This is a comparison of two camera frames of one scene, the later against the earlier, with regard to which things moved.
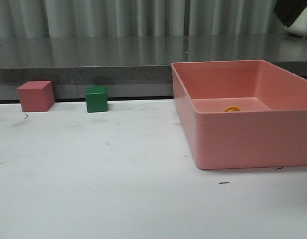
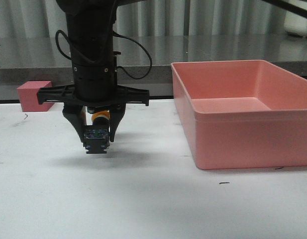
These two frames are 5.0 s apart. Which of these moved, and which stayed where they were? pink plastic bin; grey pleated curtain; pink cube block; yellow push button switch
Moved: yellow push button switch
Stayed: pink cube block; grey pleated curtain; pink plastic bin
